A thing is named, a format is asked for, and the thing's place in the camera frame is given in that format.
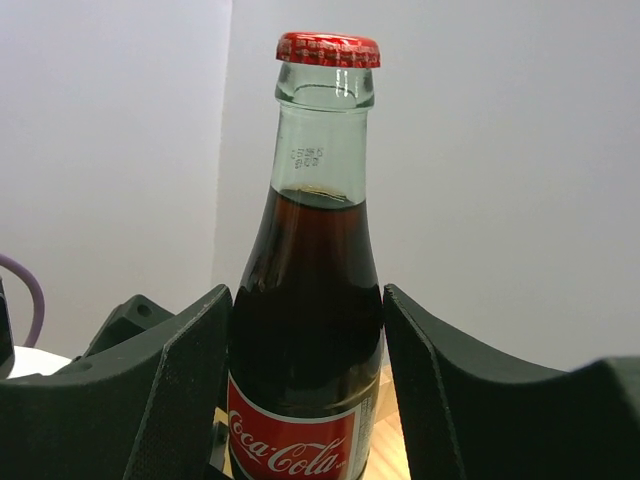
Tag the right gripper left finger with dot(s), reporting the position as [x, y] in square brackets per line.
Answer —
[141, 409]

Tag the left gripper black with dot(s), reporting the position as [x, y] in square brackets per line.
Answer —
[131, 336]

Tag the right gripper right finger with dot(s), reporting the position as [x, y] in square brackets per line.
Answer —
[471, 411]

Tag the cola bottle front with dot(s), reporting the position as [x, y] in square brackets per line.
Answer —
[305, 336]

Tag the wooden two-tier shelf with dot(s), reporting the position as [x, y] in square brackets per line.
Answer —
[387, 458]

